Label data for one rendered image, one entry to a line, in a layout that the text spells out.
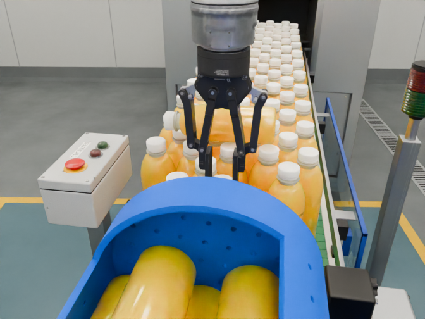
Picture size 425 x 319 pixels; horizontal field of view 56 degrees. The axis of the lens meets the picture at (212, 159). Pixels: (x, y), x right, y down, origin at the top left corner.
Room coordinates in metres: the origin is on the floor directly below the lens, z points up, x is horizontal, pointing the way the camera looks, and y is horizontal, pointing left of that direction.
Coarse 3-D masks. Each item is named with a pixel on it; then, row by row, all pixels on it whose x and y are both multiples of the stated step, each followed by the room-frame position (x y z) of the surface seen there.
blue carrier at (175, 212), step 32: (160, 192) 0.37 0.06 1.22; (192, 192) 0.36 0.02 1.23; (224, 192) 0.36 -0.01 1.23; (256, 192) 0.37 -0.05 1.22; (128, 224) 0.34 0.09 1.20; (160, 224) 0.39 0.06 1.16; (192, 224) 0.39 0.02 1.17; (224, 224) 0.38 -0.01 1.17; (256, 224) 0.32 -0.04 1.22; (288, 224) 0.34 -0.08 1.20; (96, 256) 0.35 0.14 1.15; (128, 256) 0.40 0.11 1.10; (192, 256) 0.39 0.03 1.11; (224, 256) 0.38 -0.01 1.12; (256, 256) 0.38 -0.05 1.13; (288, 256) 0.29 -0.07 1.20; (320, 256) 0.35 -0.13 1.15; (96, 288) 0.35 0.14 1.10; (288, 288) 0.25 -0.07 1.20; (320, 288) 0.29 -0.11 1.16
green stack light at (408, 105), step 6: (408, 90) 0.76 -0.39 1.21; (408, 96) 0.76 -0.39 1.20; (414, 96) 0.75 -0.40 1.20; (420, 96) 0.74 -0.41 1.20; (402, 102) 0.77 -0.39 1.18; (408, 102) 0.75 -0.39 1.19; (414, 102) 0.74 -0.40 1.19; (420, 102) 0.74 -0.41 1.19; (402, 108) 0.77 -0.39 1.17; (408, 108) 0.75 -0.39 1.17; (414, 108) 0.74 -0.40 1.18; (420, 108) 0.74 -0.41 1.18; (408, 114) 0.75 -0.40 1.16; (414, 114) 0.74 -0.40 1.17; (420, 114) 0.74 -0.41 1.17
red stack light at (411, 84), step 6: (414, 72) 0.76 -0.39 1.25; (420, 72) 0.75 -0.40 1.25; (408, 78) 0.77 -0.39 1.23; (414, 78) 0.75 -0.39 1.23; (420, 78) 0.74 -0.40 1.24; (408, 84) 0.77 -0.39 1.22; (414, 84) 0.75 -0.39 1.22; (420, 84) 0.74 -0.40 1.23; (414, 90) 0.75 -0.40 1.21; (420, 90) 0.74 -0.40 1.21
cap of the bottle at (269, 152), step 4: (264, 144) 0.70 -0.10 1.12; (268, 144) 0.70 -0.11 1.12; (260, 148) 0.68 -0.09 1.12; (264, 148) 0.68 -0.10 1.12; (268, 148) 0.68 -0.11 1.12; (272, 148) 0.68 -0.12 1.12; (276, 148) 0.68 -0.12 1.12; (260, 152) 0.67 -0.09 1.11; (264, 152) 0.67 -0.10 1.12; (268, 152) 0.67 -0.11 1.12; (272, 152) 0.67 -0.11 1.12; (276, 152) 0.67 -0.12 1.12; (260, 156) 0.67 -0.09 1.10; (264, 156) 0.67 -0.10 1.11; (268, 156) 0.66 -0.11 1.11; (272, 156) 0.66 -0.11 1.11; (276, 156) 0.67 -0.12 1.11; (264, 160) 0.67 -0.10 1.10; (268, 160) 0.66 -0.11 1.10; (272, 160) 0.66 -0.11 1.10
